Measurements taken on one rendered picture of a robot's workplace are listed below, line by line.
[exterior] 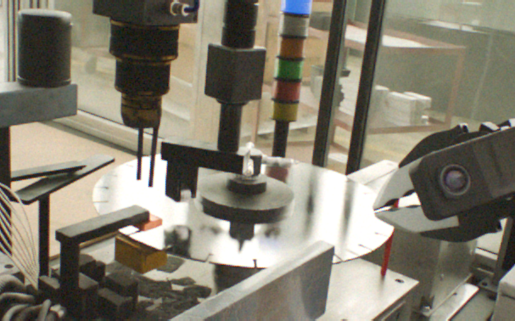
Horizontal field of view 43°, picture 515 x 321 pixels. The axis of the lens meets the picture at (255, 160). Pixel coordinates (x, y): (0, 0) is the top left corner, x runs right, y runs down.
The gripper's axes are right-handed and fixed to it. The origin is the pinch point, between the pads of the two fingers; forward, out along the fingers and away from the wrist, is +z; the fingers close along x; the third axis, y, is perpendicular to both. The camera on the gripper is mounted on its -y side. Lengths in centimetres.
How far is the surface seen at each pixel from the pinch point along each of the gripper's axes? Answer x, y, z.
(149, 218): 5.1, -15.0, 13.6
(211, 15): 47, 34, 54
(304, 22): 29.8, 23.3, 22.1
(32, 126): 45, 17, 108
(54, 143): 37, 16, 96
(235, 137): 10.5, -6.7, 8.6
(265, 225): 1.9, -3.0, 12.3
